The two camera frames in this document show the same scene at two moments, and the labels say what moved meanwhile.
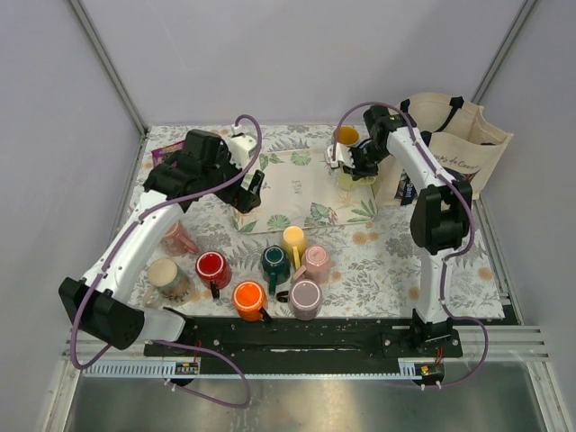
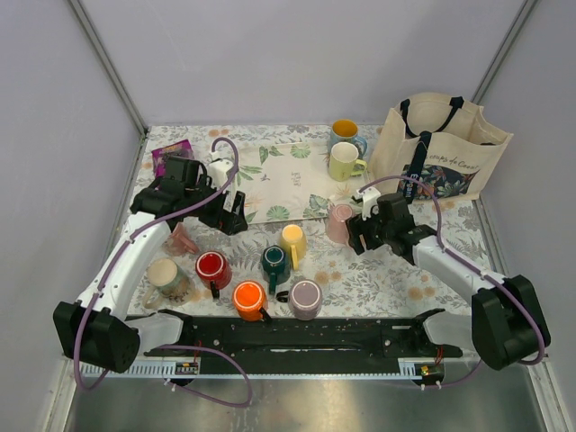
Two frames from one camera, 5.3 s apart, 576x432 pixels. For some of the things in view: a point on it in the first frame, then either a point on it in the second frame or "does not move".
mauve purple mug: [305, 299] does not move
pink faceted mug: [315, 265] → [337, 229]
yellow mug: [294, 239] does not move
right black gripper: [357, 172] → [358, 227]
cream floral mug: [166, 280] does not move
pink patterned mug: [176, 242] does not move
